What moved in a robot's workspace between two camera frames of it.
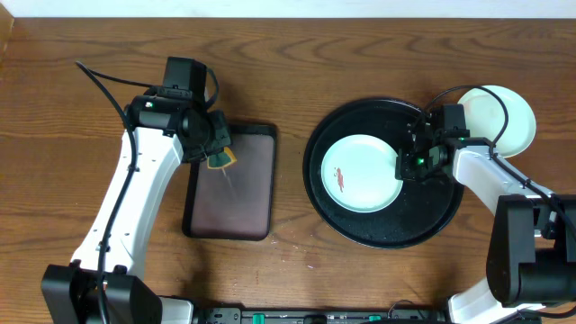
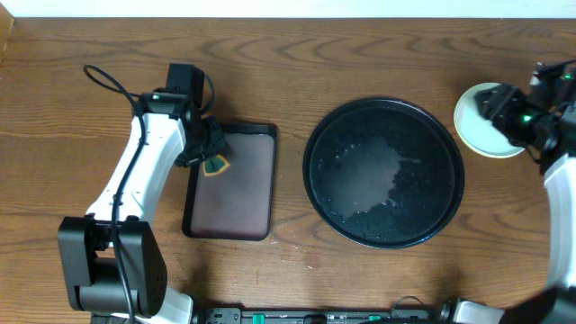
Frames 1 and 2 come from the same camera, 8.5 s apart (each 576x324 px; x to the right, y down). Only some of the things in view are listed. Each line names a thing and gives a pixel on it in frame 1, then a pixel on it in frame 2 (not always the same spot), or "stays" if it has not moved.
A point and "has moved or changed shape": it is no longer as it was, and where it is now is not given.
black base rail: [396, 315] stays
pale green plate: [358, 174] → [479, 131]
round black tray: [423, 210] stays
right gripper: [404, 171] → [510, 97]
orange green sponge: [220, 159] has moved or changed shape
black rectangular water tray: [238, 202] stays
